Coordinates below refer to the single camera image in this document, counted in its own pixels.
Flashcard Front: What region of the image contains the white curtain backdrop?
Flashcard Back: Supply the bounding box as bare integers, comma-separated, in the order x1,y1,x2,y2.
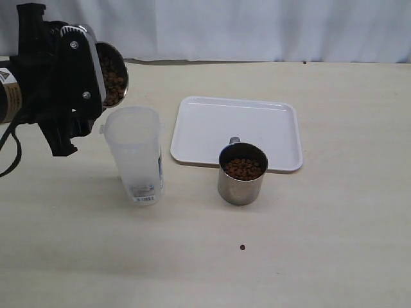
0,0,411,64

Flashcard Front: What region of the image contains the steel cup with kibble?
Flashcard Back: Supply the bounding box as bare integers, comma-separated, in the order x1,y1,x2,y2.
218,137,268,206

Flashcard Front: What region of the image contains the white plastic tray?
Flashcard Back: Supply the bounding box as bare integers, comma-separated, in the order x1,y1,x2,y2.
170,96,304,173

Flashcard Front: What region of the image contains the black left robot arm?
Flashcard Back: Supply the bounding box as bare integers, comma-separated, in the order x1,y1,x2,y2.
1,3,106,157

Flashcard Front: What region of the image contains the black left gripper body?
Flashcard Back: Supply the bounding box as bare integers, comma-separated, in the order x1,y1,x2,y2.
10,3,105,157

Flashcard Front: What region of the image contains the clear plastic tall container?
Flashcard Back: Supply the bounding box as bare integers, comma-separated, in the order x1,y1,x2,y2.
100,107,164,207

